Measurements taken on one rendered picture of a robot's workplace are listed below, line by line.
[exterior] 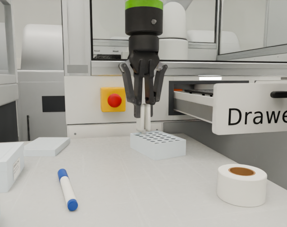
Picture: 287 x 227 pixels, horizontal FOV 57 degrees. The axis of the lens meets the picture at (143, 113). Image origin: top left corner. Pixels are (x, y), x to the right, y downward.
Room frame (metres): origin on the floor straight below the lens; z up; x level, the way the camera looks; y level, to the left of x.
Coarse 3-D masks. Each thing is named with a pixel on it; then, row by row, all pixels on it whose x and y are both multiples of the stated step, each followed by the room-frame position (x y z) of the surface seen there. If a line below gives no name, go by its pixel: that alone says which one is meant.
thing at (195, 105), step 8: (176, 96) 0.84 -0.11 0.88; (184, 96) 0.77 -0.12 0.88; (192, 96) 0.72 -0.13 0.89; (200, 96) 0.67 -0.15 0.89; (208, 96) 0.64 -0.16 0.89; (176, 104) 0.83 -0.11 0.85; (184, 104) 0.76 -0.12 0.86; (192, 104) 0.71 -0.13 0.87; (200, 104) 0.66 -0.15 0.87; (208, 104) 0.63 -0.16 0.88; (184, 112) 0.77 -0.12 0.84; (192, 112) 0.71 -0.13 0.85; (200, 112) 0.66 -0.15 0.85; (208, 112) 0.62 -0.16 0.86; (208, 120) 0.62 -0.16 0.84
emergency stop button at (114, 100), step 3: (111, 96) 0.74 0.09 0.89; (114, 96) 0.74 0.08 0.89; (117, 96) 0.74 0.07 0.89; (108, 99) 0.74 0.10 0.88; (111, 99) 0.74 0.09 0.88; (114, 99) 0.74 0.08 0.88; (117, 99) 0.74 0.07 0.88; (120, 99) 0.74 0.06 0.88; (108, 102) 0.74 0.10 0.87; (111, 102) 0.74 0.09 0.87; (114, 102) 0.74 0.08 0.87; (117, 102) 0.74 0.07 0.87; (120, 102) 0.74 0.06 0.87; (111, 105) 0.74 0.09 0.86; (114, 105) 0.74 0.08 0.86; (117, 105) 0.74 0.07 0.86
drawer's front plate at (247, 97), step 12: (216, 84) 0.56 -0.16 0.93; (228, 84) 0.55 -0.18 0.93; (240, 84) 0.56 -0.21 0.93; (252, 84) 0.57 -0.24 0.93; (264, 84) 0.57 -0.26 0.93; (276, 84) 0.58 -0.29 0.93; (216, 96) 0.55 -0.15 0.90; (228, 96) 0.56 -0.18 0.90; (240, 96) 0.56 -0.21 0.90; (252, 96) 0.57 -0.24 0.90; (264, 96) 0.58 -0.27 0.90; (216, 108) 0.55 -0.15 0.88; (228, 108) 0.56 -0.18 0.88; (240, 108) 0.56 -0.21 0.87; (252, 108) 0.57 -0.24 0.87; (264, 108) 0.58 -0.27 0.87; (276, 108) 0.58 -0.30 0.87; (216, 120) 0.55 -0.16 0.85; (252, 120) 0.57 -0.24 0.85; (264, 120) 0.58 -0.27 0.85; (216, 132) 0.55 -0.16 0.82; (228, 132) 0.56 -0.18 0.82; (240, 132) 0.56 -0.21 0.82; (252, 132) 0.57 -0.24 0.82
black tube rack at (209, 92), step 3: (186, 90) 0.86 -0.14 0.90; (189, 90) 0.83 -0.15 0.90; (192, 90) 0.84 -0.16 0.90; (195, 90) 0.84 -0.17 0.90; (198, 90) 0.83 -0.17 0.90; (201, 90) 0.83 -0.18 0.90; (204, 90) 0.83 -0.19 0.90; (207, 90) 0.83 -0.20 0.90; (210, 90) 0.83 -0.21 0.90; (213, 90) 0.83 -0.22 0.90; (201, 93) 0.75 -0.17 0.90; (204, 93) 0.73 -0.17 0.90; (207, 93) 0.71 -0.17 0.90; (210, 93) 0.70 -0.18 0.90; (210, 96) 0.87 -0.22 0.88
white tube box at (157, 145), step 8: (136, 136) 0.63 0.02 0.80; (144, 136) 0.64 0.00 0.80; (152, 136) 0.64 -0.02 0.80; (160, 136) 0.64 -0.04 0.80; (168, 136) 0.64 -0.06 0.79; (176, 136) 0.62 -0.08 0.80; (136, 144) 0.63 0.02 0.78; (144, 144) 0.59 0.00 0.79; (152, 144) 0.56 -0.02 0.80; (160, 144) 0.56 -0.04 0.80; (168, 144) 0.57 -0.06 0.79; (176, 144) 0.58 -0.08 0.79; (184, 144) 0.59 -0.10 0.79; (144, 152) 0.59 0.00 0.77; (152, 152) 0.56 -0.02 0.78; (160, 152) 0.56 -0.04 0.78; (168, 152) 0.57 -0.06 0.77; (176, 152) 0.58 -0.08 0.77; (184, 152) 0.59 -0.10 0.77
